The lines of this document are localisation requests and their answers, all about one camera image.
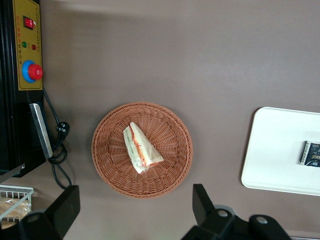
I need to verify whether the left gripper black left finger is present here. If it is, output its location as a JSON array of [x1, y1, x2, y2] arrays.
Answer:
[[17, 184, 81, 240]]

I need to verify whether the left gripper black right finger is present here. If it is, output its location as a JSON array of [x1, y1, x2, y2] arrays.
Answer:
[[181, 184, 251, 240]]

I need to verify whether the triangle sandwich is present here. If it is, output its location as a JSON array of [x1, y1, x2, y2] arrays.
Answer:
[[122, 121, 165, 175]]

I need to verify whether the round brown wicker basket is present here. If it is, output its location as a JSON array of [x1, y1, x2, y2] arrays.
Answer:
[[91, 101, 194, 200]]

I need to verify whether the cream rectangular tray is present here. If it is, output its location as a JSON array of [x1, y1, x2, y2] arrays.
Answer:
[[240, 106, 320, 197]]

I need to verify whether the clear bag of fried snacks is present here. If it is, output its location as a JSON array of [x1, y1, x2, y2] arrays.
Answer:
[[0, 196, 32, 222], [0, 219, 16, 230]]

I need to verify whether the black snack packet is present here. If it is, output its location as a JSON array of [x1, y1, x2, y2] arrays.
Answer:
[[297, 140, 320, 166]]

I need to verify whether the white wire rack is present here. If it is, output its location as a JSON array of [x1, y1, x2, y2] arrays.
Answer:
[[0, 184, 35, 223]]

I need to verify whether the black power cable with plug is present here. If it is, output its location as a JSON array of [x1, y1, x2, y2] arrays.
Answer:
[[42, 88, 73, 190]]

